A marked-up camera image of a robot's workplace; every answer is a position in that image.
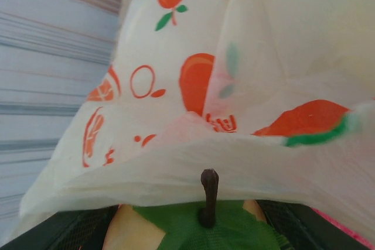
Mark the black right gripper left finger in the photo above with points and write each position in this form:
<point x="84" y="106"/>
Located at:
<point x="73" y="229"/>

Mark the plastic bag with orange print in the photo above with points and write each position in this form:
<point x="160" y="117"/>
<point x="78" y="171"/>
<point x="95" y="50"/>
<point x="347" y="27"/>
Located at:
<point x="205" y="159"/>

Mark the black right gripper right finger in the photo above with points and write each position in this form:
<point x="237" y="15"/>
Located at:
<point x="310" y="229"/>

